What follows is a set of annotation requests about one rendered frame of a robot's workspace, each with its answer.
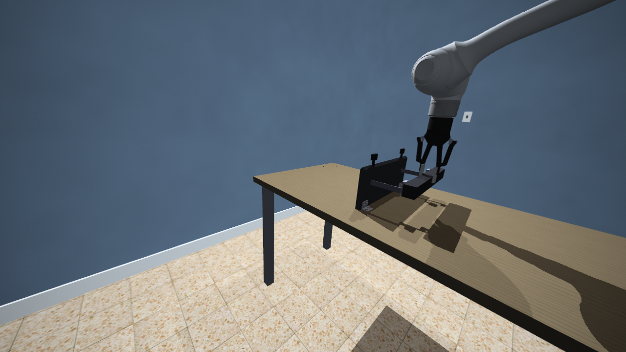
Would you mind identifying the dark grey long rectangular bar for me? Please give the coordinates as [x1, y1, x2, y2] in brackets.
[401, 167, 445, 200]

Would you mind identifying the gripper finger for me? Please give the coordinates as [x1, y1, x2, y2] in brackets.
[432, 137, 457, 183]
[416, 136, 434, 175]

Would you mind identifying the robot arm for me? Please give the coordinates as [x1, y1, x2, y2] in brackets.
[412, 0, 615, 118]

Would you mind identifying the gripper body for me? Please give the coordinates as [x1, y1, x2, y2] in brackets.
[424, 117, 454, 146]

